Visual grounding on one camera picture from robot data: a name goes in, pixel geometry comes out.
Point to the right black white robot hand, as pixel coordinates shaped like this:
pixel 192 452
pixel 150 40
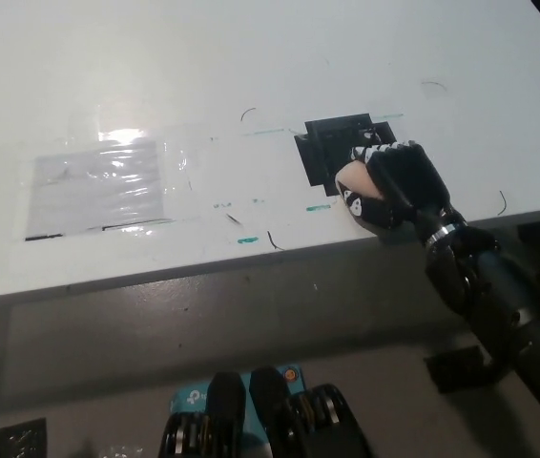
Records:
pixel 394 186

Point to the pink dumpling toy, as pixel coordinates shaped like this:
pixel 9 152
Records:
pixel 358 180

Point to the black square mask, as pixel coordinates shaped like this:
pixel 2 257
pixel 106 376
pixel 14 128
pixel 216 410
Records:
pixel 329 143

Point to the teal router box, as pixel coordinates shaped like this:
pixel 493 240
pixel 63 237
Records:
pixel 193 398

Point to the clear plastic sheet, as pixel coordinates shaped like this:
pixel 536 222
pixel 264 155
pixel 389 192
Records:
pixel 100 191

